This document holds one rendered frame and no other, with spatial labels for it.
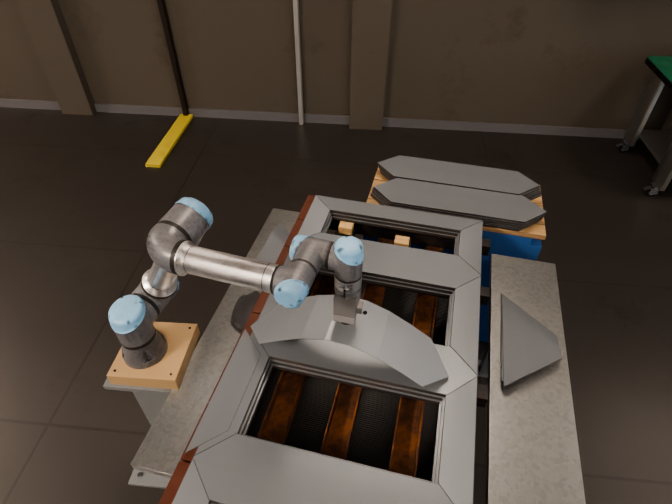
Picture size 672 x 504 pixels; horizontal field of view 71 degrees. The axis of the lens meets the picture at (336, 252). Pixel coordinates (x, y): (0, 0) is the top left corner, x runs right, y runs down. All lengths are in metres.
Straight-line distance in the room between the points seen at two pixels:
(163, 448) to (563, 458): 1.21
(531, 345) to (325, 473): 0.84
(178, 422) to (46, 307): 1.72
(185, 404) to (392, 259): 0.91
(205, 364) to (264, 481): 0.58
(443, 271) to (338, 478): 0.86
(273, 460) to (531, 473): 0.74
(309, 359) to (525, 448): 0.70
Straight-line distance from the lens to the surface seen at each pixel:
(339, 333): 1.40
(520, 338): 1.80
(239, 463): 1.42
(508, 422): 1.65
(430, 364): 1.51
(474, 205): 2.21
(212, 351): 1.83
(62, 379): 2.87
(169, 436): 1.70
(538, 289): 2.05
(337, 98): 4.44
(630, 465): 2.67
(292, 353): 1.57
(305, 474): 1.38
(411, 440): 1.63
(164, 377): 1.75
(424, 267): 1.85
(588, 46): 4.53
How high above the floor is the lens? 2.14
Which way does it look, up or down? 43 degrees down
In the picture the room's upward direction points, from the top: straight up
